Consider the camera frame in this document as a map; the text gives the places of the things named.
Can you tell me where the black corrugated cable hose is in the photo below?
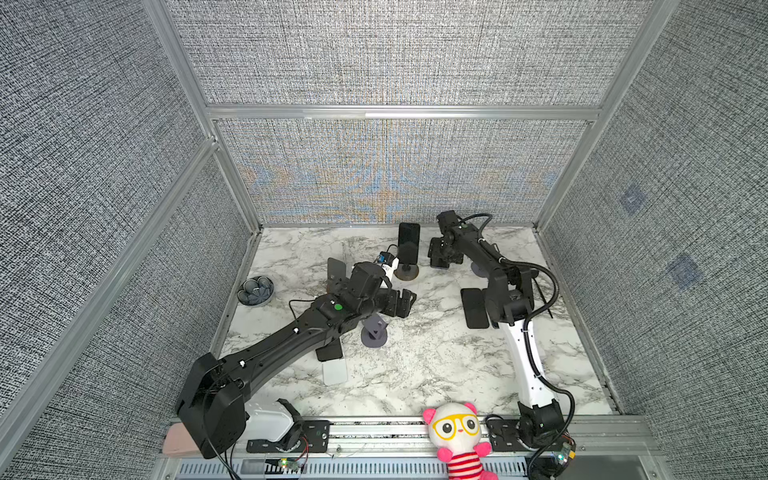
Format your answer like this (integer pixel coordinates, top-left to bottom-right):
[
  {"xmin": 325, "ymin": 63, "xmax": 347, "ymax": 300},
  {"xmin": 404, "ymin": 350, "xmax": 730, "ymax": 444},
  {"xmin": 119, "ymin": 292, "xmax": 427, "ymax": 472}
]
[{"xmin": 455, "ymin": 212, "xmax": 576, "ymax": 469}]

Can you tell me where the white flat phone stand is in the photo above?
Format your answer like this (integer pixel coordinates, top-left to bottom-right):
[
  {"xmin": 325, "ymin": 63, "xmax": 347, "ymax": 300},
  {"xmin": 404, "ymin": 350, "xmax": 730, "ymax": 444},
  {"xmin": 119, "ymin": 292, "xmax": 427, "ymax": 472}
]
[{"xmin": 322, "ymin": 358, "xmax": 348, "ymax": 386}]

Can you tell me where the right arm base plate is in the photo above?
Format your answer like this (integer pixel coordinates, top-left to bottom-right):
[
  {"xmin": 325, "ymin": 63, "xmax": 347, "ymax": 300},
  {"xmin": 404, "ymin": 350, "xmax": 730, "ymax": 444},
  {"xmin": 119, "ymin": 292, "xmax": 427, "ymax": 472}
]
[{"xmin": 484, "ymin": 415, "xmax": 576, "ymax": 452}]

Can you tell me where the pink eraser block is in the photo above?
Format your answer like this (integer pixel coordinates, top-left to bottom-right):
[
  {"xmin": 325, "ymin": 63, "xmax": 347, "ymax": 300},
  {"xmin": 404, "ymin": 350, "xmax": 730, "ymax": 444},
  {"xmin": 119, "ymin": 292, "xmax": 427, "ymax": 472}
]
[{"xmin": 162, "ymin": 423, "xmax": 200, "ymax": 458}]

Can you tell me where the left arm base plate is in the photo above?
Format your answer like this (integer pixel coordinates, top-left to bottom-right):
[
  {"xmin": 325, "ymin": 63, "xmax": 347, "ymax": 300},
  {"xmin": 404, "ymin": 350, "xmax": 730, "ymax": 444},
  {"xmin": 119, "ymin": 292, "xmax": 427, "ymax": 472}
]
[{"xmin": 246, "ymin": 420, "xmax": 332, "ymax": 455}]

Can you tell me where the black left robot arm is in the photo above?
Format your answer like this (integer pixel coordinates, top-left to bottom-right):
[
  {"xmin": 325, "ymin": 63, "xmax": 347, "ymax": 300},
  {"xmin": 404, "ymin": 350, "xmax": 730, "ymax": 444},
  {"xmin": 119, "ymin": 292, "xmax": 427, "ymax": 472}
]
[{"xmin": 175, "ymin": 262, "xmax": 417, "ymax": 459}]

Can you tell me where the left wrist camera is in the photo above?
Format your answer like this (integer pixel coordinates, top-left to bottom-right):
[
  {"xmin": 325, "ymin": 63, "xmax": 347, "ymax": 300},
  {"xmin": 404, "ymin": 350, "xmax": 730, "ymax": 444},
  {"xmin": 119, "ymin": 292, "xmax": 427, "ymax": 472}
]
[{"xmin": 375, "ymin": 251, "xmax": 399, "ymax": 281}]

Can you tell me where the grey round back stand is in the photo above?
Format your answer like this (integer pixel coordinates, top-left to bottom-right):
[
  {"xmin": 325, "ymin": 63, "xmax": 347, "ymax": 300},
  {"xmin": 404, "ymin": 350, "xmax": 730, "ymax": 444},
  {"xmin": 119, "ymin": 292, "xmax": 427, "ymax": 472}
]
[{"xmin": 471, "ymin": 262, "xmax": 489, "ymax": 278}]

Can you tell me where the pink white plush toy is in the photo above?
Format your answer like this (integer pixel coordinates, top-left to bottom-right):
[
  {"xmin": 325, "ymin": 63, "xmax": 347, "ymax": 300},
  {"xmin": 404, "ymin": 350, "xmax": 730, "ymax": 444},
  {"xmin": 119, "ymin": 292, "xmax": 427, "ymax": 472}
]
[{"xmin": 422, "ymin": 402, "xmax": 498, "ymax": 480}]

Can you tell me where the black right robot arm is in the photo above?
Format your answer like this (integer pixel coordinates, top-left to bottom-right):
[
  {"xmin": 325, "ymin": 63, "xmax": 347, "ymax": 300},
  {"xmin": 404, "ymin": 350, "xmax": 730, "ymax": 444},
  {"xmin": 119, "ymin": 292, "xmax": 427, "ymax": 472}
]
[{"xmin": 428, "ymin": 210, "xmax": 565, "ymax": 449}]

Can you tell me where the grey flower shaped bowl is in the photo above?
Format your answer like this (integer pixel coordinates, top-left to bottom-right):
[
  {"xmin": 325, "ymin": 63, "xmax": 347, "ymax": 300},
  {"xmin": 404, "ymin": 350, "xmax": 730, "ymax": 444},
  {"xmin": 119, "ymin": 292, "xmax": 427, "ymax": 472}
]
[{"xmin": 236, "ymin": 275, "xmax": 275, "ymax": 306}]

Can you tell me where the phone with pink edge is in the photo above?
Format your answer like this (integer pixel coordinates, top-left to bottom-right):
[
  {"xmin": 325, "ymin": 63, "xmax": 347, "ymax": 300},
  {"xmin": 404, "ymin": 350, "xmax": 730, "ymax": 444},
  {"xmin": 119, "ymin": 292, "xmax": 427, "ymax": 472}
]
[{"xmin": 315, "ymin": 339, "xmax": 344, "ymax": 363}]

